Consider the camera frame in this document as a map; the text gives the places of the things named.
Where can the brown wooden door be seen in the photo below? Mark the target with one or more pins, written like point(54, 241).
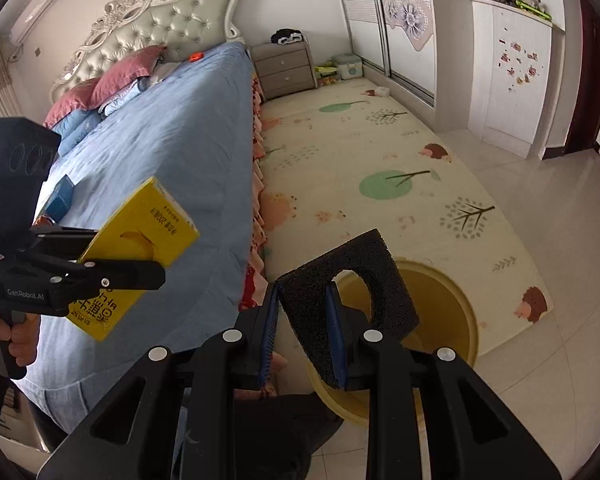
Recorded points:
point(592, 85)

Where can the bed with blue sheet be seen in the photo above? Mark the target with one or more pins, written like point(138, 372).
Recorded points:
point(180, 135)

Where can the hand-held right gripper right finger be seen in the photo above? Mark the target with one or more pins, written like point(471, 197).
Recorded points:
point(334, 340)

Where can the small blue box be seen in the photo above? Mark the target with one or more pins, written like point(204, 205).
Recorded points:
point(61, 196)

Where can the yellow carton box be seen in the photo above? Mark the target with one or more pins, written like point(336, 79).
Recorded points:
point(145, 220)

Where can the pink pillow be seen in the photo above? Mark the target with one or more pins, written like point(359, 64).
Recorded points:
point(130, 72)
point(72, 102)

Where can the grey nightstand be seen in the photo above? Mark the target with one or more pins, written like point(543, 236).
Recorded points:
point(282, 72)

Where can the black foam piece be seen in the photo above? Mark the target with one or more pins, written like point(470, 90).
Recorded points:
point(307, 285)

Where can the tufted green headboard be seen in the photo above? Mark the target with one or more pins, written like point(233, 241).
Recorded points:
point(180, 15)

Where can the clutter of green black items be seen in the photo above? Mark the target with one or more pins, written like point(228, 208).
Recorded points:
point(520, 0)

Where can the patterned play mat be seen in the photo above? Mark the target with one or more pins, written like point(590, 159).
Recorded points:
point(355, 150)

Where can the black cloth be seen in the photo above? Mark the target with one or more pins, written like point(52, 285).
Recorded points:
point(286, 36)

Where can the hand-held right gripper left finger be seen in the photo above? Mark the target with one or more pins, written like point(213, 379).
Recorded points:
point(269, 340)

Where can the pink bed skirt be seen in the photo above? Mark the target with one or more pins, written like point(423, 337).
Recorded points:
point(257, 170)

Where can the white cabinet with stickers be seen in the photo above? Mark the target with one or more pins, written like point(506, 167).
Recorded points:
point(515, 85)

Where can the white teal storage box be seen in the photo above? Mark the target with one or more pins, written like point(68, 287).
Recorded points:
point(349, 67)

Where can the folded light blue blanket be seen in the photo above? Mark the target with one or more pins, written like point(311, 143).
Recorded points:
point(145, 82)

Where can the white air conditioner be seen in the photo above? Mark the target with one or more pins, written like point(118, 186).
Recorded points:
point(37, 10)

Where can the person's left hand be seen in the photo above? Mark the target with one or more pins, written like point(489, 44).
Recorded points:
point(22, 345)

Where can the folded blue quilt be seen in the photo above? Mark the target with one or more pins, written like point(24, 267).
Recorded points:
point(77, 130)

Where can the yellow plastic bin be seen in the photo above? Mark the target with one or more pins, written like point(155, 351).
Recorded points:
point(452, 310)

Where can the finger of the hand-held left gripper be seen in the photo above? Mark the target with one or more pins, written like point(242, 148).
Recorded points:
point(125, 272)
point(65, 232)

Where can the sliding door wardrobe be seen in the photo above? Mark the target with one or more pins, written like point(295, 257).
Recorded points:
point(390, 20)

